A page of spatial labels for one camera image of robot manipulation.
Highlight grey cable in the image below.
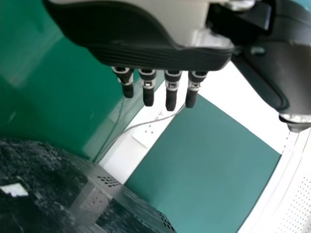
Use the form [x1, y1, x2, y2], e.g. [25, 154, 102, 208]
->
[95, 103, 186, 164]

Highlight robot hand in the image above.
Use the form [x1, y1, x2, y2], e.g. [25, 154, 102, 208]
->
[42, 0, 311, 133]

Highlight white perforated cable duct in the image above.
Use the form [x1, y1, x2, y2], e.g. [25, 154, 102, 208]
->
[239, 132, 311, 233]

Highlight white socket strip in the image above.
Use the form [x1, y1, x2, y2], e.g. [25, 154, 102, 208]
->
[132, 109, 168, 148]

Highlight black oven with glass door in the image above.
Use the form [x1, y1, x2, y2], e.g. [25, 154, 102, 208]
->
[0, 137, 176, 233]

